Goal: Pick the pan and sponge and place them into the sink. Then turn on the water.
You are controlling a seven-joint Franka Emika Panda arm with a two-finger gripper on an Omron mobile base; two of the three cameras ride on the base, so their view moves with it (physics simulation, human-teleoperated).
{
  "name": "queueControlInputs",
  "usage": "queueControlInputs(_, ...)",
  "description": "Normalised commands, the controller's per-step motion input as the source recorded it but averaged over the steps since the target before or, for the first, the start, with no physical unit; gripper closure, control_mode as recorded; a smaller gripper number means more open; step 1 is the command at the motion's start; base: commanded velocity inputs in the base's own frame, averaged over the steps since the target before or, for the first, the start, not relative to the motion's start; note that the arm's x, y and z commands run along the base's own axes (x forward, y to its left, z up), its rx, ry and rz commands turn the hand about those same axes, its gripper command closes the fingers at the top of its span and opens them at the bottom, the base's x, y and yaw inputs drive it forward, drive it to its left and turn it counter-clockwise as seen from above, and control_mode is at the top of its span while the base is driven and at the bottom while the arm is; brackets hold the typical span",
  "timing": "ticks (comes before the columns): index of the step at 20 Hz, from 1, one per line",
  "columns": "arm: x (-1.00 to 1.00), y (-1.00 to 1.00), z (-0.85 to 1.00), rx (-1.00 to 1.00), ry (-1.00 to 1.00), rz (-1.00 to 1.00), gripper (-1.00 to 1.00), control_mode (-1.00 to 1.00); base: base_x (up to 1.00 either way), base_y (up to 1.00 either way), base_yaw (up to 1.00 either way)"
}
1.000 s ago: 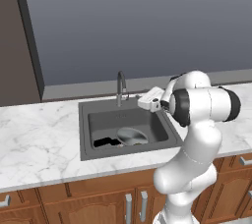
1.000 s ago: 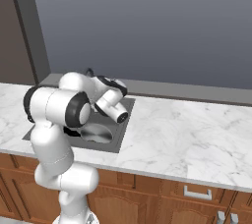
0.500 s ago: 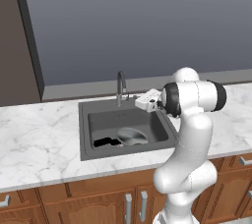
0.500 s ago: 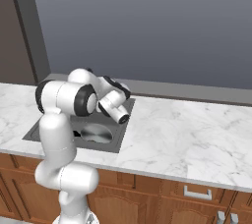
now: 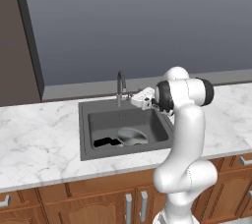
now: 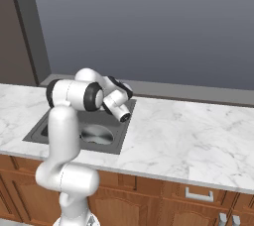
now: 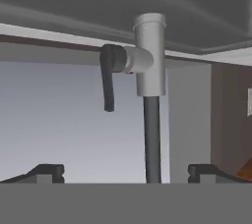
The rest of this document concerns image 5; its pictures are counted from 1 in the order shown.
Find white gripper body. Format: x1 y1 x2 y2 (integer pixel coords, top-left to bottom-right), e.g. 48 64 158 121
130 86 156 111

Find dark grey sink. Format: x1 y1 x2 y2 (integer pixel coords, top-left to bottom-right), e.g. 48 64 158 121
78 97 175 162

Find black sponge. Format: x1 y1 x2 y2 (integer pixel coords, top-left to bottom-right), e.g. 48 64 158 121
93 137 121 149

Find wooden panel under sink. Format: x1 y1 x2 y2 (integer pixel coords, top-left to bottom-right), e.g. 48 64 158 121
64 168 159 199

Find dark grey curved tap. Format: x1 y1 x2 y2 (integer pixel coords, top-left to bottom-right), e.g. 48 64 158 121
115 70 131 108

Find wooden cupboard door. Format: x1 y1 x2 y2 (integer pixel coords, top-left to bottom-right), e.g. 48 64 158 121
191 168 252 224
135 185 169 224
41 188 137 224

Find wooden drawer front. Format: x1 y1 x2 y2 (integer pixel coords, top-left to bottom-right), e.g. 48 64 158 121
0 188 43 224
216 153 252 174

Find silver drawer handle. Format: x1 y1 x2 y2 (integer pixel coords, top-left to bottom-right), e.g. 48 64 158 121
238 155 252 167
0 195 12 208

